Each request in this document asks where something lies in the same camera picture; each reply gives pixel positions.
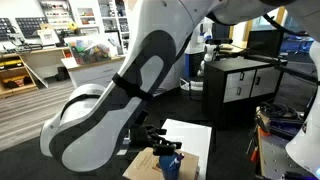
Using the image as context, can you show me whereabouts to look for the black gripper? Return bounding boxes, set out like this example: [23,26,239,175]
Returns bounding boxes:
[129,125,183,156]

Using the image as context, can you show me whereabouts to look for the blue plastic cup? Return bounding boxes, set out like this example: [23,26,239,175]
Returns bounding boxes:
[158,152,183,180]

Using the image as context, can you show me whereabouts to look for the black cabinet with white drawers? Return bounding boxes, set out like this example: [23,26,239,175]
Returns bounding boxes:
[202,57,284,129]

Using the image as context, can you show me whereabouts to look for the stacked white bins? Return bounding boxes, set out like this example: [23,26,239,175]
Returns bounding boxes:
[179,76,204,93]

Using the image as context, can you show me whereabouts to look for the blue storage cabinet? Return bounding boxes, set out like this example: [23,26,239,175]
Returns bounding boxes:
[184,51,205,79]

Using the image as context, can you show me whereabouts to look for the small white humanoid robot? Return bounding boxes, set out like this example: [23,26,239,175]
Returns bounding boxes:
[198,23,218,78]

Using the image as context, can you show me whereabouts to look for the white drawer counter wood top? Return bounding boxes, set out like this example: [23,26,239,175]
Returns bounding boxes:
[60,54,127,89]

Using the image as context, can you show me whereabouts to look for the wooden workbench top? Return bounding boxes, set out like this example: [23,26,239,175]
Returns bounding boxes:
[254,113,268,180]

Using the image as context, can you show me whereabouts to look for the clear bin of colourful toys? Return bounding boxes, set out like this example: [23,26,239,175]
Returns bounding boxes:
[68,39,113,65]

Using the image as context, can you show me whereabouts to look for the black floor bin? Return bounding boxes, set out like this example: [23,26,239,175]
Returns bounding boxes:
[54,65,71,82]

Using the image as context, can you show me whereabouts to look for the white sheet of paper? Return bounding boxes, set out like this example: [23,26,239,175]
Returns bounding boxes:
[60,56,79,70]

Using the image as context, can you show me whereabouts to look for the dark blue equipment box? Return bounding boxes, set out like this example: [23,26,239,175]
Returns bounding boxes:
[266,118,305,141]

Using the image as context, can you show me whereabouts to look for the white shelving unit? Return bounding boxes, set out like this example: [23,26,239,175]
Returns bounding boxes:
[68,0,131,56]

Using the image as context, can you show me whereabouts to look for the black computer monitor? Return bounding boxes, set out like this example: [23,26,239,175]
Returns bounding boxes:
[247,29,285,58]

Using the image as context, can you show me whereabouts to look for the yellow tool on desk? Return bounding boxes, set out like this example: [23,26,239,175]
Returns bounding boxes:
[67,21,79,33]

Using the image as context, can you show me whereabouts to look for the wooden desk with shelves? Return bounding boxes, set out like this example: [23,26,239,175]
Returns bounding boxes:
[0,46,73,99]

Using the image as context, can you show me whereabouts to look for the bar clamp with orange handle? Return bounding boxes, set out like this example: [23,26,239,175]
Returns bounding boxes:
[245,138,260,165]

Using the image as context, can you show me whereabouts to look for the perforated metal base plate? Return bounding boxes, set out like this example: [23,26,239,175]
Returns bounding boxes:
[258,128,318,180]

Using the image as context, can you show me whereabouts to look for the black cable bundle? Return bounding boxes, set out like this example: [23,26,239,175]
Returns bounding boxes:
[258,99,301,121]

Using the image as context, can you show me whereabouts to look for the black camera boom stand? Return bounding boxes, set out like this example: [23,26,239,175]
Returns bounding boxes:
[205,37,320,85]

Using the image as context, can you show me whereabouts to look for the white picture frame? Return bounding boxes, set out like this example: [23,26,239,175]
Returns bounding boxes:
[36,28,61,46]

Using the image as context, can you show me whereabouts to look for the wall parts organiser rack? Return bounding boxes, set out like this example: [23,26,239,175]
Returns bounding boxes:
[38,0,76,31]

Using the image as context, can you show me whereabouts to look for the large black wall keyboard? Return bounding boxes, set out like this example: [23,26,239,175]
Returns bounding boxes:
[14,16,49,38]

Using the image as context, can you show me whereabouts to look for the small black wall keyboard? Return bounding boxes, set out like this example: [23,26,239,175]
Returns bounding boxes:
[0,17,16,43]

